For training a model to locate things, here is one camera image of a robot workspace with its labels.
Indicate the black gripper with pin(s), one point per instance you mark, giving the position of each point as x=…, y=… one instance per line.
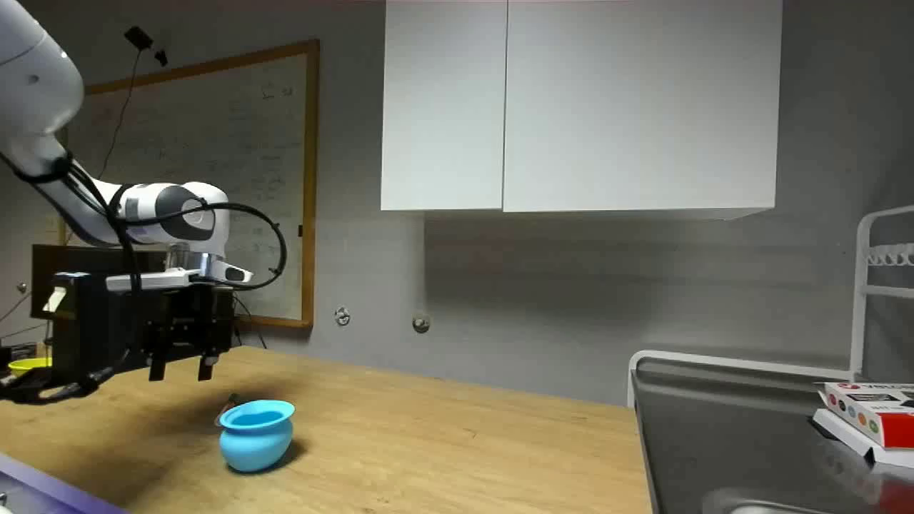
x=190, y=316

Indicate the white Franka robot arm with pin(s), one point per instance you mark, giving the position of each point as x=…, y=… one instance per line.
x=37, y=86

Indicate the blue bowl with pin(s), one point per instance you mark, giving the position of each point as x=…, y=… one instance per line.
x=256, y=436

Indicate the black equipment box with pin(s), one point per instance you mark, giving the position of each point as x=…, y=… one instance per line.
x=86, y=303

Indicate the yellow object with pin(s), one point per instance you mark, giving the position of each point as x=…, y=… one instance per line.
x=30, y=363

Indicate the purple edged panel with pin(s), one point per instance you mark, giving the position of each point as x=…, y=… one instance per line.
x=44, y=488

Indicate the wood framed whiteboard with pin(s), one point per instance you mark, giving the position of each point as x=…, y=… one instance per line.
x=237, y=143

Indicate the metal sink counter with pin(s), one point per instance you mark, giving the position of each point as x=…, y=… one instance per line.
x=731, y=446

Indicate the red and white box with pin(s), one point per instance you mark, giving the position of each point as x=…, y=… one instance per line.
x=871, y=414

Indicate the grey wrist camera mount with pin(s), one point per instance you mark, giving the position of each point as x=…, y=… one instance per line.
x=186, y=274

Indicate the round metal wall knob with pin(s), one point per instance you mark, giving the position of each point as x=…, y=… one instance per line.
x=420, y=324

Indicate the small black wall camera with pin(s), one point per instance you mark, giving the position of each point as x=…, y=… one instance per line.
x=137, y=39

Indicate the white wall cabinet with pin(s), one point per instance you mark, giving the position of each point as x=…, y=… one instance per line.
x=581, y=104

